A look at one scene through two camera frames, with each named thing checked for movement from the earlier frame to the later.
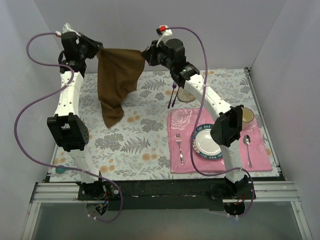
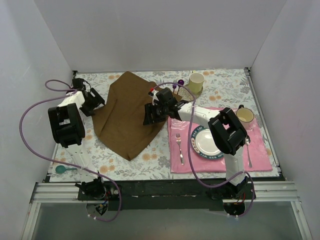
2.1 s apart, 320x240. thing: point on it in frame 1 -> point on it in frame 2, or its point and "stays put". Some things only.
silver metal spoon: [246, 140] stays put
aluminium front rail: [68, 191] stays put
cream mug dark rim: [247, 118] stays put
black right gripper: [152, 56] -> [152, 113]
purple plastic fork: [174, 85] stays put
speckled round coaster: [185, 96] stays put
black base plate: [167, 195] stays put
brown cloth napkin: [119, 71] -> [117, 125]
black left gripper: [90, 46] -> [92, 100]
